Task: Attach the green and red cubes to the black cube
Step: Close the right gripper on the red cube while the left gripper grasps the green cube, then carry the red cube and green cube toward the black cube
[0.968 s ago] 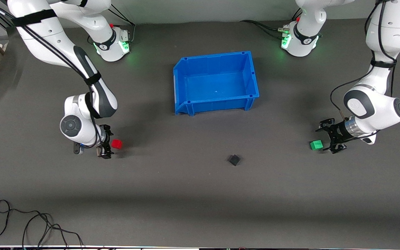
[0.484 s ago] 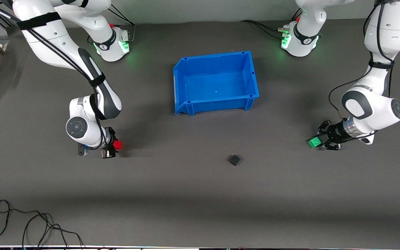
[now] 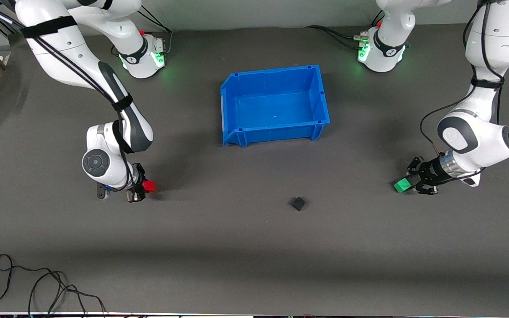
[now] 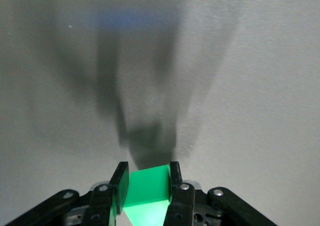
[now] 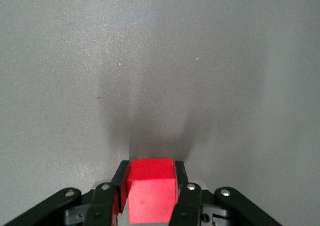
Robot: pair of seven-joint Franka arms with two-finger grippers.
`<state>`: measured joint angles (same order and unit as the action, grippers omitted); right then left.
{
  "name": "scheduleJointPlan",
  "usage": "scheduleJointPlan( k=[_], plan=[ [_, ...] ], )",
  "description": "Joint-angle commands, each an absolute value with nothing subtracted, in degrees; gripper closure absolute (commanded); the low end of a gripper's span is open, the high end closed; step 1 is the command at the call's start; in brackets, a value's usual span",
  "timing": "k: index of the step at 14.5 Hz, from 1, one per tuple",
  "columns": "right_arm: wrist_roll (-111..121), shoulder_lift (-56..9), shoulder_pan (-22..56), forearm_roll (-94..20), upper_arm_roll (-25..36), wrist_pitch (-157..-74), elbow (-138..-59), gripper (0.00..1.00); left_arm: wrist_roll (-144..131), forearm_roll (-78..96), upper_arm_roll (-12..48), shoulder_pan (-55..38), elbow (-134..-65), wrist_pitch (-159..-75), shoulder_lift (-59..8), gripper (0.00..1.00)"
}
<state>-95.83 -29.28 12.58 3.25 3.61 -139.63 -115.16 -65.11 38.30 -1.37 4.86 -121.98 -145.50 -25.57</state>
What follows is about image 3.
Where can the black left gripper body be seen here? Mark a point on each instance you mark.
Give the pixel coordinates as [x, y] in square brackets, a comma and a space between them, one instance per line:
[429, 172]

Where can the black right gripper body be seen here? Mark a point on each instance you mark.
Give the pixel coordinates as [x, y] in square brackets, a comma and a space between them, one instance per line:
[138, 186]

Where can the red cube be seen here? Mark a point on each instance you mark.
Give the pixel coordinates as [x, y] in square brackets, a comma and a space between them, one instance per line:
[150, 186]

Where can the green cube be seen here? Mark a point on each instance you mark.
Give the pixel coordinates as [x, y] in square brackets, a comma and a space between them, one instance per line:
[401, 186]

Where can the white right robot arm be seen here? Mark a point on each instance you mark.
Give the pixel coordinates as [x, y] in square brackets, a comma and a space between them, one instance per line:
[73, 57]

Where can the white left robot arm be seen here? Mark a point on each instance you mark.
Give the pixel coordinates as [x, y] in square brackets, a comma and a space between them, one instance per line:
[475, 137]

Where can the black cube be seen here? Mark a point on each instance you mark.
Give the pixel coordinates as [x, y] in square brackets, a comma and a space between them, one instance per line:
[298, 203]

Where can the blue plastic storage bin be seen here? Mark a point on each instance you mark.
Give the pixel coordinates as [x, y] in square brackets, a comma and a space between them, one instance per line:
[274, 106]

